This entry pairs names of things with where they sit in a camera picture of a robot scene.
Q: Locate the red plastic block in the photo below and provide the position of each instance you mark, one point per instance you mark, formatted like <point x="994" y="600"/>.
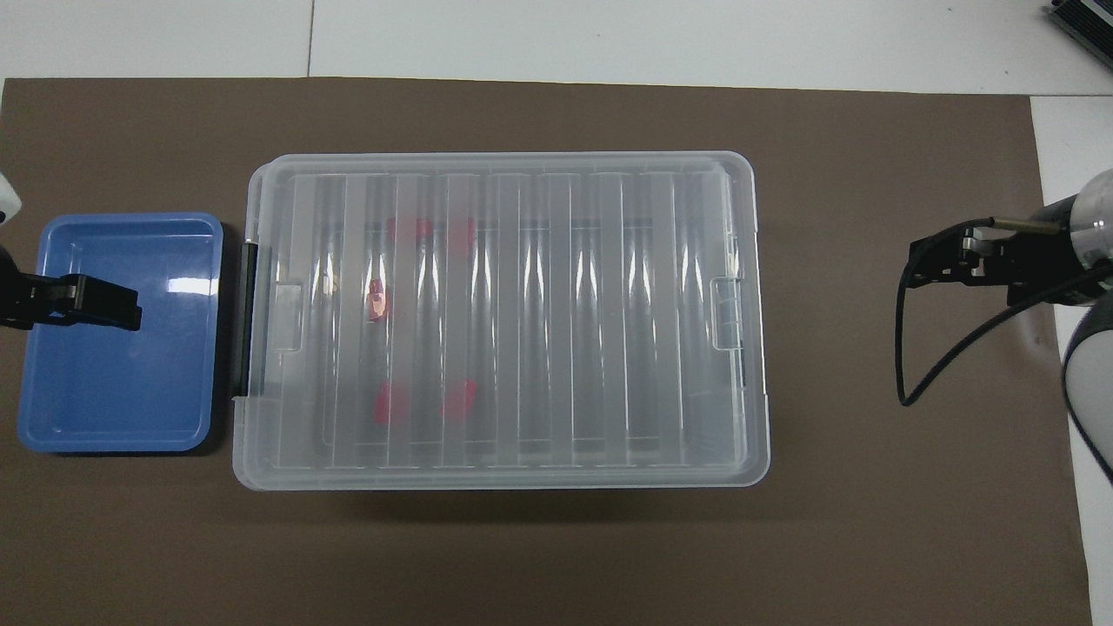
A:
<point x="409" y="229"/>
<point x="378" y="304"/>
<point x="383" y="405"/>
<point x="458" y="399"/>
<point x="462" y="233"/>

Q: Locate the clear ribbed plastic box lid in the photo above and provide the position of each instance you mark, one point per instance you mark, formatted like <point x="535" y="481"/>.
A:
<point x="556" y="200"/>

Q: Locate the clear plastic storage box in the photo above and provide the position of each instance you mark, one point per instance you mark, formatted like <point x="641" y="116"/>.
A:
<point x="609" y="348"/>

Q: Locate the brown paper table mat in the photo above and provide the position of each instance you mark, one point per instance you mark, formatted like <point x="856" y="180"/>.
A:
<point x="556" y="556"/>

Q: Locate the blue plastic tray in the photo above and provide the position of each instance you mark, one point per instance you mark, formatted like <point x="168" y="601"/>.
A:
<point x="113" y="382"/>

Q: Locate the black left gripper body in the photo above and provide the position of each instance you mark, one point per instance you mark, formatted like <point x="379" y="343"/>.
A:
<point x="26" y="300"/>

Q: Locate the grey finned metal device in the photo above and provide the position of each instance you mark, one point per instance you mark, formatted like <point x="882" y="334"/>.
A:
<point x="1085" y="22"/>

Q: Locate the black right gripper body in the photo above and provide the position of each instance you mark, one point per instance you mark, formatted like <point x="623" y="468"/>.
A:
<point x="1048" y="261"/>

